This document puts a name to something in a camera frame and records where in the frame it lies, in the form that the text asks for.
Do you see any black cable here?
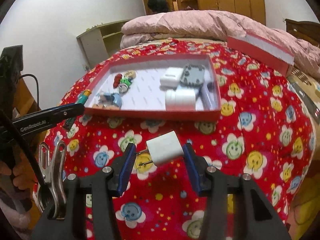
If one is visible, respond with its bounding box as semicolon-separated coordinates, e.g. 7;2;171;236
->
18;73;41;111

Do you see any white cylindrical container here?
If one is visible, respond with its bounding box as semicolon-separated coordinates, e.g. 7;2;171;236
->
165;88;196;111

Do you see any grey plastic cover plate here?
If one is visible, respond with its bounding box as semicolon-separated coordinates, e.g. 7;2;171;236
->
180;64;205;87

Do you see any pink folded quilt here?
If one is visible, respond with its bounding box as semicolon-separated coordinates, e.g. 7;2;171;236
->
120;10;319;80

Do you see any red shallow box tray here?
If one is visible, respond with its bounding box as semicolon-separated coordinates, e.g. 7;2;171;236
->
85;54;221;122

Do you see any green hat figurine keychain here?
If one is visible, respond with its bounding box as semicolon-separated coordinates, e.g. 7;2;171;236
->
118;77;132;94

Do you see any green wooden shelf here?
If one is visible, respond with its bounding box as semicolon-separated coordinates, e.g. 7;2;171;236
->
76;20;130;68

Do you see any red box lid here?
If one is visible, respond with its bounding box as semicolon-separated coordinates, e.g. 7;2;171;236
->
227;33;295;76

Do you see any white earbuds case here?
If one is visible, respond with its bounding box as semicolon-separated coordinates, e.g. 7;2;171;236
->
160;67;183;88

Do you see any red smiley flower blanket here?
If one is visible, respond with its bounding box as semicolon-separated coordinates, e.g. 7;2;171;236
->
45;41;317;239

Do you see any teal printed lighter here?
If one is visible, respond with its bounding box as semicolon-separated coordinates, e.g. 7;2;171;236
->
63;89;92;132

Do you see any round wooden chess piece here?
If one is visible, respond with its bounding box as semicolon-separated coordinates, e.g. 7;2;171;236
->
124;70;137;80

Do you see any white usb wall charger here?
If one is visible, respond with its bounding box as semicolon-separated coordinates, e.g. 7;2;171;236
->
137;131;184;167

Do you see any blue curved figurine toy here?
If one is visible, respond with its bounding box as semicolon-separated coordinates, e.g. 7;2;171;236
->
92;92;122;110

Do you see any purple grey handle object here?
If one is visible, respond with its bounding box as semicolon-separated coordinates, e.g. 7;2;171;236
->
200;81;217;111

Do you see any dark wooden headboard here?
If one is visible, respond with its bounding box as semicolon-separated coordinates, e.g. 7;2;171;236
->
285;19;320;47

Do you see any metal spring clip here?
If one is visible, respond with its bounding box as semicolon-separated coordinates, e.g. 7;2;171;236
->
37;140;67;219

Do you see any small red figurine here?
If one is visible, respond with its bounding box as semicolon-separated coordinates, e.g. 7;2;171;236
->
113;73;123;88

